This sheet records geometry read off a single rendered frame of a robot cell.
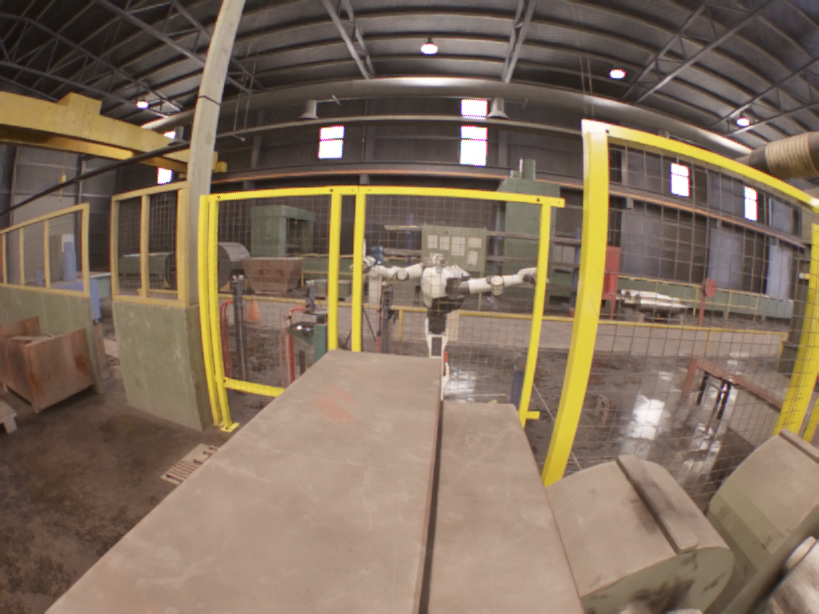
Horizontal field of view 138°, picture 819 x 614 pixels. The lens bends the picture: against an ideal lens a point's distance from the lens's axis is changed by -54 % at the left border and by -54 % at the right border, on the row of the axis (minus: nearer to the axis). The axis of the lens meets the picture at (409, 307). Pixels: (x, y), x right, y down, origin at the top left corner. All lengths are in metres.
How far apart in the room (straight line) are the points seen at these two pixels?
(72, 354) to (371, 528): 3.86
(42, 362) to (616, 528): 3.86
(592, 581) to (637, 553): 0.04
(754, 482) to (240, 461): 0.61
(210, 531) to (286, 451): 0.10
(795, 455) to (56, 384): 4.27
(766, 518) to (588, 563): 0.30
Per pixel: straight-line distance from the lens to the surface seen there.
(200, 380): 2.90
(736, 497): 0.58
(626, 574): 0.31
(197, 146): 2.95
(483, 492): 0.34
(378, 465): 0.26
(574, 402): 0.91
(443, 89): 11.00
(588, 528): 0.35
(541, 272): 2.11
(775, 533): 0.55
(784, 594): 0.60
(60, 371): 3.93
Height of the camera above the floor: 1.49
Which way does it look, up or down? 10 degrees down
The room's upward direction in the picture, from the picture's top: 3 degrees clockwise
